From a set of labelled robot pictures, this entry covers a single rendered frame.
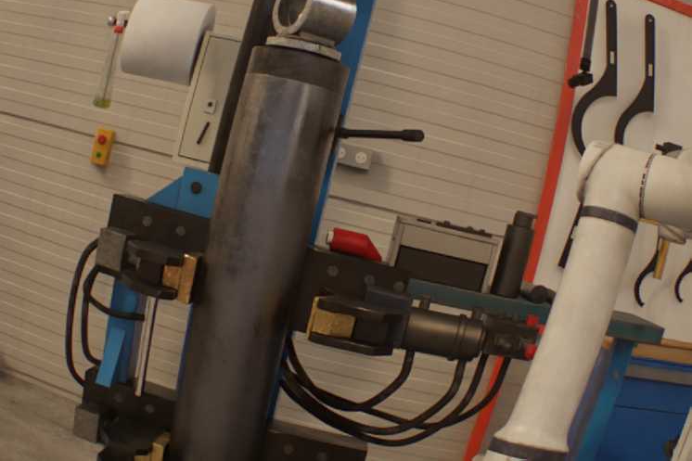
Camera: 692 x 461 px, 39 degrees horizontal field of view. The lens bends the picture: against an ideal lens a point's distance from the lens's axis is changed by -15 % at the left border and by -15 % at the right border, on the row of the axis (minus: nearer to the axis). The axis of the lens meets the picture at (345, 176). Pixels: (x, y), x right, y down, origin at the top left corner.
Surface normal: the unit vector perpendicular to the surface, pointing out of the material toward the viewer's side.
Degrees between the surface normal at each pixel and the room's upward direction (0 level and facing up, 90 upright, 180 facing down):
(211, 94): 90
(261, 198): 90
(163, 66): 139
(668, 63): 90
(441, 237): 90
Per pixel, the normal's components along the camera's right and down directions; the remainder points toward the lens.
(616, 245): 0.23, -0.07
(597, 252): -0.29, -0.25
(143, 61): -0.18, 0.63
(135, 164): -0.02, -0.02
